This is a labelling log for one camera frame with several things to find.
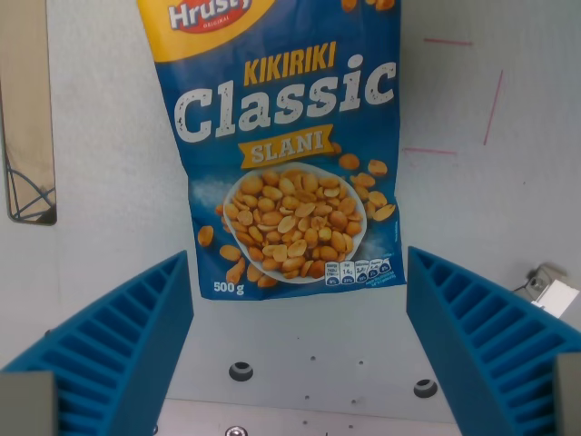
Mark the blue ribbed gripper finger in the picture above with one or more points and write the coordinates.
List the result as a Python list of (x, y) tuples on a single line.
[(472, 336), (127, 336)]

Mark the silver bolt head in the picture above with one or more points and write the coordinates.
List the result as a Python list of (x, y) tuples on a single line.
[(236, 430)]

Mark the blue Kikiriki Classic peanut bag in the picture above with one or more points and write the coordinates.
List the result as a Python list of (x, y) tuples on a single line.
[(290, 150)]

